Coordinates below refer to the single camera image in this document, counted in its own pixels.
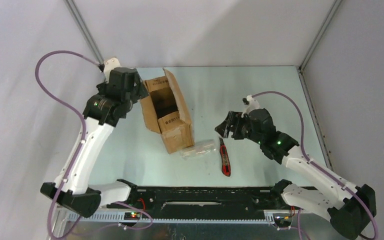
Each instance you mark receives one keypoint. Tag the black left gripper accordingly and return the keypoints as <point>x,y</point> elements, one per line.
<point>140,92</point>

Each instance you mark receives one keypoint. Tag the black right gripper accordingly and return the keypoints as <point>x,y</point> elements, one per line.
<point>233,118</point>

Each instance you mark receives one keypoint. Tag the red black utility knife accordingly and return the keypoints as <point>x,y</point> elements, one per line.
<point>225,160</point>

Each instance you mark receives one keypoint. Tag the brown cardboard express box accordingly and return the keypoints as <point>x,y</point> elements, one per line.
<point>166,113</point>

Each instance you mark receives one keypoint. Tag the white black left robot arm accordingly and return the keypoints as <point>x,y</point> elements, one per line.
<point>71,187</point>

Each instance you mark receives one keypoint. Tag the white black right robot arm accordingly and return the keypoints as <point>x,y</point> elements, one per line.
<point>349,208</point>

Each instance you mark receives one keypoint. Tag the clear plastic wrapped item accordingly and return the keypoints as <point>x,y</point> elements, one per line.
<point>200,148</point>

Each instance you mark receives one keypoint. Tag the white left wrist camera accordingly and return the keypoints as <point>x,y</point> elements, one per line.
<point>110,64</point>

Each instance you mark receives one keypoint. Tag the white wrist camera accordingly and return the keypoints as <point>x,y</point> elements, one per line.
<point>110,64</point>
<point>251,102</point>

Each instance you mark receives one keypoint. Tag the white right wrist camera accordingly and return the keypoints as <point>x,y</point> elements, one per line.
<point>251,102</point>

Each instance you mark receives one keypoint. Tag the aluminium left corner post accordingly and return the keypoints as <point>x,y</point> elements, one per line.
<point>85,32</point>

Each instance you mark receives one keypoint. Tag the aluminium corner post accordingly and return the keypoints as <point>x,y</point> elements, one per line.
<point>85,32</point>
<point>320,33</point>

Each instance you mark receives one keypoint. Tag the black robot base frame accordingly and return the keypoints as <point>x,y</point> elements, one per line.
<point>212,205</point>

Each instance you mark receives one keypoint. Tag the aluminium right corner post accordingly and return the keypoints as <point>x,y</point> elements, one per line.
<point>320,33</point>

